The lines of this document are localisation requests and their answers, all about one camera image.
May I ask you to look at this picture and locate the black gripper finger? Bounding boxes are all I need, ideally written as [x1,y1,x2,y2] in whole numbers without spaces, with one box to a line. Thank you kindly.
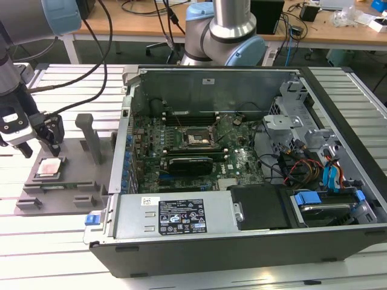
[30,111,66,158]
[18,140,33,160]

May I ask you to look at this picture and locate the silver CPU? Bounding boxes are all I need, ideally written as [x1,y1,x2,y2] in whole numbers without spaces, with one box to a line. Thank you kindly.
[36,156,67,176]

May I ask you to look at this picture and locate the metal socket cover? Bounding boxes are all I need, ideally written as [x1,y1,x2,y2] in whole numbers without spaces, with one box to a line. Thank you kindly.
[209,115,231,146]

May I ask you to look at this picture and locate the CPU socket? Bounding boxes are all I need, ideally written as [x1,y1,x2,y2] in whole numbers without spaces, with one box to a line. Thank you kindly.
[180,126,219,149]

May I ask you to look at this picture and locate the green RAM stick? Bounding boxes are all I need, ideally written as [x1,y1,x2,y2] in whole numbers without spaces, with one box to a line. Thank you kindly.
[41,181,94,191]
[165,147,227,161]

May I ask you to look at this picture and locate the grey parts rack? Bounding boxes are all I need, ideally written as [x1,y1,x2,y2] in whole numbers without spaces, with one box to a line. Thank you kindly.
[15,113,119,217]

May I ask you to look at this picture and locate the grey power supply unit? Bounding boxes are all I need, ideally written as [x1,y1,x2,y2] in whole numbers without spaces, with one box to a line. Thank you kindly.
[112,192,240,240]

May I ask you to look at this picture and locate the wooden desk white legs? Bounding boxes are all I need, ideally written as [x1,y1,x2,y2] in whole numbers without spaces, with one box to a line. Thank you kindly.
[265,2,387,51]
[59,11,188,64]

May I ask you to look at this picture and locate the black chair base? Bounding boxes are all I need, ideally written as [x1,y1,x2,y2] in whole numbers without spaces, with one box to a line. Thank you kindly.
[146,42,182,58]

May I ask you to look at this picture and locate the black RAM slot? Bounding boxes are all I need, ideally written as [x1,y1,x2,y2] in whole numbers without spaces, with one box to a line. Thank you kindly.
[162,111,221,117]
[163,120,221,126]
[163,117,221,123]
[163,114,221,120]

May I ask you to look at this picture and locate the black graphics card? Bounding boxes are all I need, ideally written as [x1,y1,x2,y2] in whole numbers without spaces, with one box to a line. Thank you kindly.
[164,155,214,176]

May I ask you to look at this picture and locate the silver finned heatsink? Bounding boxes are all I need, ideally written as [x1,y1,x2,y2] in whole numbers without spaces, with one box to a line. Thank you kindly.
[217,178,239,192]

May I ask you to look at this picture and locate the green motherboard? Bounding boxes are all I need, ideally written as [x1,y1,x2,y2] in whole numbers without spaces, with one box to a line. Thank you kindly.
[132,113,268,194]

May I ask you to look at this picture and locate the black open PC case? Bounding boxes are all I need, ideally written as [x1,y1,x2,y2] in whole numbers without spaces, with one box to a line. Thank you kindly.
[83,65,387,279]

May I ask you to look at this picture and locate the black plastic shroud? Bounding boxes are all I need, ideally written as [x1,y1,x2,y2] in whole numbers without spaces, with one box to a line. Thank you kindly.
[230,184,293,231]

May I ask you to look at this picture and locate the metal drive cage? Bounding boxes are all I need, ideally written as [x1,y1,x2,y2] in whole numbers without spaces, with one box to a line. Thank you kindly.
[261,75,338,152]

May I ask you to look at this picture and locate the white power strip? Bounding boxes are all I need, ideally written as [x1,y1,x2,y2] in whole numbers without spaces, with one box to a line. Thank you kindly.
[262,48,278,66]

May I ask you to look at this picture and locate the small black box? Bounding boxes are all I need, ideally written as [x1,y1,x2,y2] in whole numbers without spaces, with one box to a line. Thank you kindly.
[299,4,319,22]

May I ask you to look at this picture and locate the hard disk blue carrier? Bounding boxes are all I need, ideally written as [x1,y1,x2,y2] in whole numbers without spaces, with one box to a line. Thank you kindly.
[291,190,365,228]

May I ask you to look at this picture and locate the pale blue plastic box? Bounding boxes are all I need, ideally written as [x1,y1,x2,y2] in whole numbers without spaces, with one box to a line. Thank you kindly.
[326,48,354,69]

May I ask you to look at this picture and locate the grey laptop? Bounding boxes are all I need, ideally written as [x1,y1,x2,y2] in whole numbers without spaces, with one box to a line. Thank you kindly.
[319,0,355,10]

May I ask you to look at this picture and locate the clear plastic bags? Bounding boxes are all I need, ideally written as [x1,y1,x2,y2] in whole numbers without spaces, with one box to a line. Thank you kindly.
[329,5,374,28]

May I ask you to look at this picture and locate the white cardboard box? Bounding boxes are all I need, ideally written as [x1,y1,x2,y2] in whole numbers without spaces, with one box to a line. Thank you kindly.
[369,17,387,33]

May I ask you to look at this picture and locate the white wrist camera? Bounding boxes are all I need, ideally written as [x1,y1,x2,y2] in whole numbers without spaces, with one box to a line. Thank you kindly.
[0,105,34,148]

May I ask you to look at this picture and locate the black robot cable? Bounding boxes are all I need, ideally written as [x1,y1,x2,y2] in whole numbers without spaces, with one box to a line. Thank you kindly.
[50,0,115,117]

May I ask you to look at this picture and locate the black power cable bundle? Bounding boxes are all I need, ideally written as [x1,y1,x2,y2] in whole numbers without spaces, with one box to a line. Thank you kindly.
[252,119,306,185]

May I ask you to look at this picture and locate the yellow red power wires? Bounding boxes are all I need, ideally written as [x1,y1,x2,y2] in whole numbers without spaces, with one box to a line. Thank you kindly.
[284,158,322,185]

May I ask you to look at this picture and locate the blue flat data cable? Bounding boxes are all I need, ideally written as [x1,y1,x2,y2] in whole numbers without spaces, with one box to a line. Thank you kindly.
[322,155,342,192]

